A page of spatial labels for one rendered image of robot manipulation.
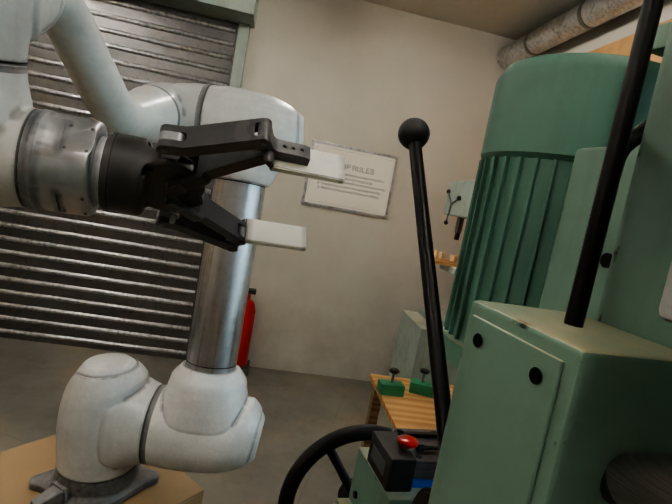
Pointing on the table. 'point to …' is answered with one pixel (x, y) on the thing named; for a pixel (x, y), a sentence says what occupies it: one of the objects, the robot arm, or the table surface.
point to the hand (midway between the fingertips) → (312, 206)
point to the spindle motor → (531, 175)
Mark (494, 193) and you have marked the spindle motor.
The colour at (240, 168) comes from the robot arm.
